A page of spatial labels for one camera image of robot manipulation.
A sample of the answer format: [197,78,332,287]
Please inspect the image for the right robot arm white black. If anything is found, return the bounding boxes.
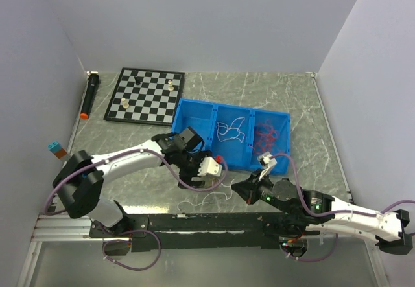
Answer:
[231,170,414,255]

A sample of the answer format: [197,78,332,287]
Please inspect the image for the blue brown toy block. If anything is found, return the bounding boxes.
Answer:
[48,141,70,162]

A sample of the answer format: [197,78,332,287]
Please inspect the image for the blue three-compartment bin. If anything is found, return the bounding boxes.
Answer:
[172,98,291,172]

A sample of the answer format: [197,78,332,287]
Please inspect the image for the white cable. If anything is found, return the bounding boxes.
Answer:
[177,178,236,211]
[215,115,247,144]

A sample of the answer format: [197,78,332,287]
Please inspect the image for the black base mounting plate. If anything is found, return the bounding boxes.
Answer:
[89,212,320,253]

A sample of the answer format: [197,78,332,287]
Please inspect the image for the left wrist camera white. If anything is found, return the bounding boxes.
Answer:
[197,157,222,178]

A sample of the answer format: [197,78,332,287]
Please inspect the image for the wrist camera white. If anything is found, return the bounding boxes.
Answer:
[197,157,222,178]
[257,152,278,179]

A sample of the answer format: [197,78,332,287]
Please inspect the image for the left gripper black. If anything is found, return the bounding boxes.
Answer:
[176,150,212,189]

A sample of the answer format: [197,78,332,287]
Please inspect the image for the black marker orange cap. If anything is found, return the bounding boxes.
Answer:
[80,73,100,120]

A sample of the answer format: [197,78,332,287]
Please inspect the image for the black white chessboard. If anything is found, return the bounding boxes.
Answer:
[104,67,185,126]

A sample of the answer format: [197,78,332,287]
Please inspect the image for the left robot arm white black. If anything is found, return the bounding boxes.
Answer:
[53,127,222,236]

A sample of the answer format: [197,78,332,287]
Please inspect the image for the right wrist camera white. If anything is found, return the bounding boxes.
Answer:
[257,152,278,179]

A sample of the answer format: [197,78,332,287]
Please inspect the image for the red orange cable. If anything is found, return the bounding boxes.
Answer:
[252,118,283,159]

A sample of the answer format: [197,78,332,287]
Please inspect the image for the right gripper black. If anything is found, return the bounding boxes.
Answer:
[230,168,292,214]

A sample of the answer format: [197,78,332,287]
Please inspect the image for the white chess piece lower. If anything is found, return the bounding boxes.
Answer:
[121,98,130,109]

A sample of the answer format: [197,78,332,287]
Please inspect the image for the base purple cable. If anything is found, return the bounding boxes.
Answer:
[102,228,161,271]
[281,231,340,265]

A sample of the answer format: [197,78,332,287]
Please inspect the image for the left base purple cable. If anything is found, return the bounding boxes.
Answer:
[102,228,161,271]

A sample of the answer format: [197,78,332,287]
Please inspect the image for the black chess piece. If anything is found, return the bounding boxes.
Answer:
[134,76,142,85]

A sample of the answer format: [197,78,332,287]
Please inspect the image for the white chess piece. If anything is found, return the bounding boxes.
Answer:
[121,98,130,109]
[168,80,174,91]

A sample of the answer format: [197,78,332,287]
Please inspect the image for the aluminium frame rail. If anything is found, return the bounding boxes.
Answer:
[30,214,370,243]

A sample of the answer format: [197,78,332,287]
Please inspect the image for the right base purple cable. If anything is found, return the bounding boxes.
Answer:
[281,231,340,265]

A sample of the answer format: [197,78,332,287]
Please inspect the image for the white chess piece upper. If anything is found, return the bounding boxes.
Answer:
[168,80,174,91]

